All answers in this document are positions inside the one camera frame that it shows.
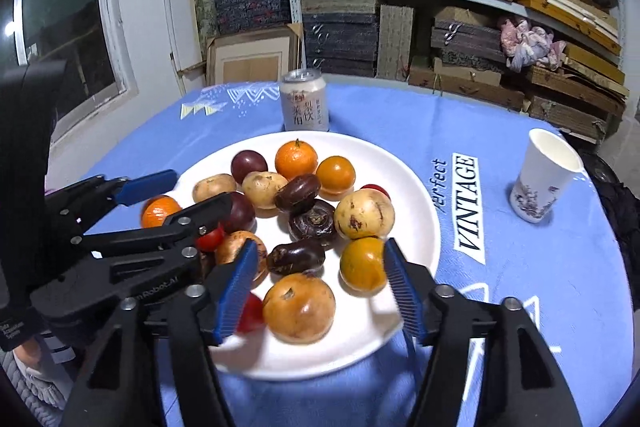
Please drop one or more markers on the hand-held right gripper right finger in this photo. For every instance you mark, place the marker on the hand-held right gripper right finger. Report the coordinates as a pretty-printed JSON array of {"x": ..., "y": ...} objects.
[{"x": 402, "y": 292}]

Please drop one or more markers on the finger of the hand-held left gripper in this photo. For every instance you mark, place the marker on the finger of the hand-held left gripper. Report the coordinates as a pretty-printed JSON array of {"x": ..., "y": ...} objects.
[
  {"x": 150, "y": 184},
  {"x": 210, "y": 209}
]

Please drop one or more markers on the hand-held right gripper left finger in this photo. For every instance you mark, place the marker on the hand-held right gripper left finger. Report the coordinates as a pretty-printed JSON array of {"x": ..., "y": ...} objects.
[{"x": 235, "y": 292}]

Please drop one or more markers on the tan round fruit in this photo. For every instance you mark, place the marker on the tan round fruit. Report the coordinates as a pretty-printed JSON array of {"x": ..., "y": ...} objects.
[
  {"x": 214, "y": 187},
  {"x": 262, "y": 189},
  {"x": 232, "y": 249}
]

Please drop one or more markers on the red cherry tomato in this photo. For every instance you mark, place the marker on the red cherry tomato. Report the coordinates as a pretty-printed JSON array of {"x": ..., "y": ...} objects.
[
  {"x": 376, "y": 191},
  {"x": 251, "y": 314},
  {"x": 212, "y": 241}
]

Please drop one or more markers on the small mandarin orange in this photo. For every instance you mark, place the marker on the small mandarin orange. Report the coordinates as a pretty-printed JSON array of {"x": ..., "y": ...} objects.
[{"x": 157, "y": 212}]

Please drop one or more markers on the dark purple passion fruit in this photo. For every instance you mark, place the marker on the dark purple passion fruit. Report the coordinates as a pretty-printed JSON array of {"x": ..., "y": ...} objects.
[
  {"x": 249, "y": 166},
  {"x": 242, "y": 212}
]

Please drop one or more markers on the orange yellow tomato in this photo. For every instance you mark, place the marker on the orange yellow tomato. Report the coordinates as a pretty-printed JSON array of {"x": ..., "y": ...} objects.
[
  {"x": 335, "y": 177},
  {"x": 362, "y": 264}
]

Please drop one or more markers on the brownish orange round fruit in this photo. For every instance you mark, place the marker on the brownish orange round fruit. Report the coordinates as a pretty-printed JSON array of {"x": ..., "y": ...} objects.
[{"x": 298, "y": 307}]

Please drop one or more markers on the white oval plate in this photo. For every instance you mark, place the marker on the white oval plate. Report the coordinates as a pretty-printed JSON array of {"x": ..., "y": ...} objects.
[{"x": 415, "y": 227}]

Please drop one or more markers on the dark water chestnut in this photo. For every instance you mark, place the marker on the dark water chestnut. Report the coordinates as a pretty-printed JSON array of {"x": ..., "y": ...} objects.
[{"x": 312, "y": 222}]

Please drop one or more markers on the dark brown date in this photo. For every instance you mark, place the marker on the dark brown date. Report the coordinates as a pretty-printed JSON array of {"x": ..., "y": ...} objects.
[
  {"x": 295, "y": 257},
  {"x": 297, "y": 193}
]

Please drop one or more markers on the blue printed tablecloth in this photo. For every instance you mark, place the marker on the blue printed tablecloth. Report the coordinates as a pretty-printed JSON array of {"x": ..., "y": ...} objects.
[{"x": 525, "y": 282}]

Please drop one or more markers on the grey knit clothing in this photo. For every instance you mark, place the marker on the grey knit clothing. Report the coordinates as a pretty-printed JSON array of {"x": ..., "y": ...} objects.
[{"x": 25, "y": 387}]

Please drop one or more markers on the white drink can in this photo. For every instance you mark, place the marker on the white drink can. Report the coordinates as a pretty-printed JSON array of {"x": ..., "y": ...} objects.
[{"x": 305, "y": 102}]

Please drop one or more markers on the brown cardboard box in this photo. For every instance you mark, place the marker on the brown cardboard box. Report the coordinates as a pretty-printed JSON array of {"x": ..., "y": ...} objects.
[{"x": 250, "y": 67}]

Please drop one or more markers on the white paper cup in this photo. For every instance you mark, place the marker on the white paper cup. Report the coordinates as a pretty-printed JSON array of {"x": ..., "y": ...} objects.
[{"x": 540, "y": 187}]

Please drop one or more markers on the white framed window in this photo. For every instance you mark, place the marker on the white framed window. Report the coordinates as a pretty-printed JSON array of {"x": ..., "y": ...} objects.
[{"x": 65, "y": 17}]

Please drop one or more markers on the dark cloth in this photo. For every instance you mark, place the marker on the dark cloth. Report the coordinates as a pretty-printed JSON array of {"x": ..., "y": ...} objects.
[{"x": 617, "y": 207}]

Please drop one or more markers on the pink cloth bundle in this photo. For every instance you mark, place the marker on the pink cloth bundle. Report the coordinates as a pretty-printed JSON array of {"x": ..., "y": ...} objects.
[{"x": 530, "y": 44}]

